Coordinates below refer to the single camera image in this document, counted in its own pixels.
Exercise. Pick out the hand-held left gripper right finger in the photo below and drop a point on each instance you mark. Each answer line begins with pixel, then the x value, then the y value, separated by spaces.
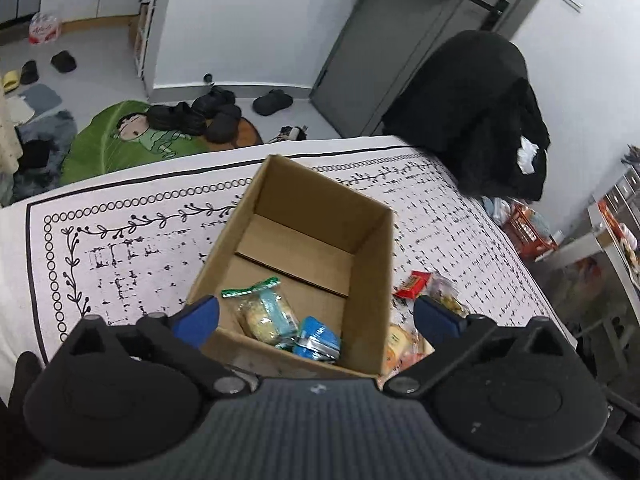
pixel 436 321

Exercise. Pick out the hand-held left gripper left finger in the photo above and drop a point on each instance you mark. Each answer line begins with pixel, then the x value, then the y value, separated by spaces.
pixel 200 317

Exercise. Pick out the clear nut snack packet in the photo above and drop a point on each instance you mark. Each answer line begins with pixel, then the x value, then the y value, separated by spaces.
pixel 445 291

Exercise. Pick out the red snack packet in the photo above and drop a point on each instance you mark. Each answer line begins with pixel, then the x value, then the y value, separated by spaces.
pixel 412 285

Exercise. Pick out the orange bread snack packet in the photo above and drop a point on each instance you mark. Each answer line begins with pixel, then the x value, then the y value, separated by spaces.
pixel 397 345

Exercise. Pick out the bread packet with green seal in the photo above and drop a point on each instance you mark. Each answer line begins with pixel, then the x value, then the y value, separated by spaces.
pixel 265 315

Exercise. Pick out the brown cardboard box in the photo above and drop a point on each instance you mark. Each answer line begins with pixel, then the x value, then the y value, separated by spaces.
pixel 300 260

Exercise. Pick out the blue snack packet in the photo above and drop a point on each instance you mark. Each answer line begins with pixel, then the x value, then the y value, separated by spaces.
pixel 315 337

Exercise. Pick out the white black printed blanket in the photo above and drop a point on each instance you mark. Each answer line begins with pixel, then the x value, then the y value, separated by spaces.
pixel 125 240

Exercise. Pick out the blue white cloth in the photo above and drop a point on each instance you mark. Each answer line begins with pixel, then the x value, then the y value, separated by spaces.
pixel 496 208

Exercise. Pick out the red plastic basket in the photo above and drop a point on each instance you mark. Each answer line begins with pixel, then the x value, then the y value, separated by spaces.
pixel 525 222

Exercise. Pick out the white desk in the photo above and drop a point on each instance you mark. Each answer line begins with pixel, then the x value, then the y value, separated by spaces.
pixel 580 247

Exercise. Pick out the white crumpled tissue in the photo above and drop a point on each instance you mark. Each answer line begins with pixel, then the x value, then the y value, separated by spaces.
pixel 527 155

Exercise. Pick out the green cartoon rug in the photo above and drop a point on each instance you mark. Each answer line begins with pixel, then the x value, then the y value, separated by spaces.
pixel 100 150

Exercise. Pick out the red orange packet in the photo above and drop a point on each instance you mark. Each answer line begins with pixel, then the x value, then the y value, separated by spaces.
pixel 607 215

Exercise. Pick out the black white sneaker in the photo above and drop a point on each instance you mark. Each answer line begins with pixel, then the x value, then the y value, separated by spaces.
pixel 291 133

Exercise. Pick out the black fleece coat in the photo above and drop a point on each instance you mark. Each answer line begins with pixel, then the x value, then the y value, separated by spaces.
pixel 460 100

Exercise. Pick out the grey drawer unit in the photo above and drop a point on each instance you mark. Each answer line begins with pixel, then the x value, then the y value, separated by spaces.
pixel 625 187

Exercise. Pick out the grey fluffy rug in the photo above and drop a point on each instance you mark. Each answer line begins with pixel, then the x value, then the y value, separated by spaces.
pixel 55 135

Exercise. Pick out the black door stopper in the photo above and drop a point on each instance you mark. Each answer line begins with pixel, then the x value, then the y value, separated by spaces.
pixel 207 78

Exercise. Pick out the grey floor mat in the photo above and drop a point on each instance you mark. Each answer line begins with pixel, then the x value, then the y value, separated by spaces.
pixel 40 97

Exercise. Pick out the white floor mat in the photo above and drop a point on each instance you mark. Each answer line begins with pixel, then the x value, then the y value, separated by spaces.
pixel 17 110

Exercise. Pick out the black slipper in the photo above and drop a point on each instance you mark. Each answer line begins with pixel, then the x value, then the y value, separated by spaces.
pixel 29 71
pixel 64 61

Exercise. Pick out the grey door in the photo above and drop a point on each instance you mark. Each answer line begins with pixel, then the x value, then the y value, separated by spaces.
pixel 380 35

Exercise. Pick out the white narrow shelf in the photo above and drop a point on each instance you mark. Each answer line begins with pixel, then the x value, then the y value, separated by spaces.
pixel 147 25

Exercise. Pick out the yellow slipper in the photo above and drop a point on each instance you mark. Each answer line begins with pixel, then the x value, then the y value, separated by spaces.
pixel 10 81

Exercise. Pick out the white light switch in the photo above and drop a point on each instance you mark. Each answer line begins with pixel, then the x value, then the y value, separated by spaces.
pixel 576 0

